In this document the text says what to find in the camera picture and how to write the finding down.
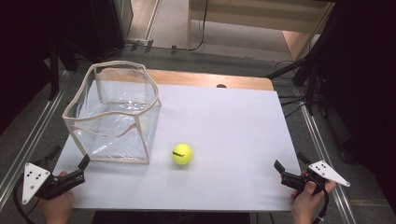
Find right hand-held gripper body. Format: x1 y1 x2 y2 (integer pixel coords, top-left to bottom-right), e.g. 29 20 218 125
279 160 351 196

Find black curtain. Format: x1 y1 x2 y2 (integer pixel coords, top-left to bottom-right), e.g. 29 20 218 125
317 0 396 214
0 0 101 135

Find white table cover sheet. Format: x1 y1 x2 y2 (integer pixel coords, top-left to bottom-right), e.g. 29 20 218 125
51 79 302 213

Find person's left hand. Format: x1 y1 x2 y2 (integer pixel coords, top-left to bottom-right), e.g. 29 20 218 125
36 170 75 224

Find black floor cables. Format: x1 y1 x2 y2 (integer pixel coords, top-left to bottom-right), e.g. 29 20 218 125
274 59 313 119

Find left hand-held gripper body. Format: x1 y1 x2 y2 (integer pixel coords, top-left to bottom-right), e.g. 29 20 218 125
21 158 87 205

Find clear plastic box beige trim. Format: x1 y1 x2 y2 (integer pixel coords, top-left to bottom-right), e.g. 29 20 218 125
62 60 163 165

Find yellow tennis ball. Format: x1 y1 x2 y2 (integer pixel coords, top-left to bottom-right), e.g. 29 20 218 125
171 143 194 166

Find aluminium floor rail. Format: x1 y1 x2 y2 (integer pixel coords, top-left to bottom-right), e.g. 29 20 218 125
0 70 71 210
298 99 358 224

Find light wooden furniture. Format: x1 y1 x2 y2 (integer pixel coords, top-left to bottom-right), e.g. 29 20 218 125
186 0 336 62

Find black tripod stand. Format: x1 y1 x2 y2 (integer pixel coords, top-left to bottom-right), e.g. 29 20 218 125
265 12 338 117

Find person's right hand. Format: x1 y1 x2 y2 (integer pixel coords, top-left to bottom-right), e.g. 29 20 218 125
290 170 338 224

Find dark grey cabinet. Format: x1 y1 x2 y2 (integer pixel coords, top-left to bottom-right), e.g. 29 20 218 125
90 0 135 61

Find black metal stand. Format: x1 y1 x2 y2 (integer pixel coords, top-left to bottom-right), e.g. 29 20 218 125
48 39 79 102

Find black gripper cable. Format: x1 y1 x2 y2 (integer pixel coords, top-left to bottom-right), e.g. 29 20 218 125
312 188 331 224
12 176 41 224

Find black hanging cable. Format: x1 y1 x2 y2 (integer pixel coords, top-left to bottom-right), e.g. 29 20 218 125
186 0 210 52

